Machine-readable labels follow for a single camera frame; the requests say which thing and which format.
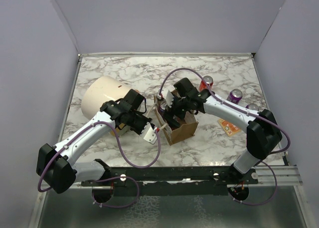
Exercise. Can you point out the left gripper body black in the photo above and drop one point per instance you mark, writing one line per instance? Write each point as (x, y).
(137, 122)

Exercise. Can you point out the purple soda can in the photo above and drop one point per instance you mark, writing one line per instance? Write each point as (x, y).
(162, 106)
(235, 96)
(252, 106)

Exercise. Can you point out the aluminium side rail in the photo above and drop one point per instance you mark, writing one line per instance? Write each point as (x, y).
(285, 174)

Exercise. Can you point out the white round box colourful lid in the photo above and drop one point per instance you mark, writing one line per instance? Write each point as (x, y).
(102, 90)

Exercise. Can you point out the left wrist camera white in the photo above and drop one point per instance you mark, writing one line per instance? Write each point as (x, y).
(148, 134)

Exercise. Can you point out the black mounting rail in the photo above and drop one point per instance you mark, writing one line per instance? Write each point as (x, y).
(169, 181)

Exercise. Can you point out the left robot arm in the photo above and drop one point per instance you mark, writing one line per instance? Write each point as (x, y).
(58, 165)

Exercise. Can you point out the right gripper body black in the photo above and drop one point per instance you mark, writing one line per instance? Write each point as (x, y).
(179, 108)

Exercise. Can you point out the orange spiral notebook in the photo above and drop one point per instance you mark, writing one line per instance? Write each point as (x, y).
(228, 127)

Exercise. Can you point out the red cola can far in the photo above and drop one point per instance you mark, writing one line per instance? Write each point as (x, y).
(206, 81)

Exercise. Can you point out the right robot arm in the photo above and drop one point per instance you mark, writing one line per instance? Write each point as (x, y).
(262, 131)

